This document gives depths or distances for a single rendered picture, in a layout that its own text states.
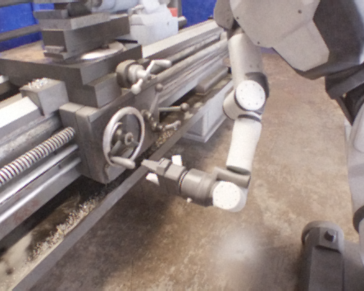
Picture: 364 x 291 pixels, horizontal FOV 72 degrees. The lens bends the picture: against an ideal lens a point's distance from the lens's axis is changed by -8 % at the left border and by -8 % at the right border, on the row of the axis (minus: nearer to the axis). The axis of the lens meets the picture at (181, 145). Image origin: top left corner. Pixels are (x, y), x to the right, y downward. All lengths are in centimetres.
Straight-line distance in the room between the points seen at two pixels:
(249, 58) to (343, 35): 26
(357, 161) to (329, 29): 33
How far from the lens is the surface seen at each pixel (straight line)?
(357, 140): 72
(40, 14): 101
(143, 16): 150
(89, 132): 89
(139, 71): 91
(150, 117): 106
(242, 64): 76
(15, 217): 104
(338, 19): 60
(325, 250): 130
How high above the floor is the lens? 116
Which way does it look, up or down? 33 degrees down
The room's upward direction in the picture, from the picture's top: 1 degrees counter-clockwise
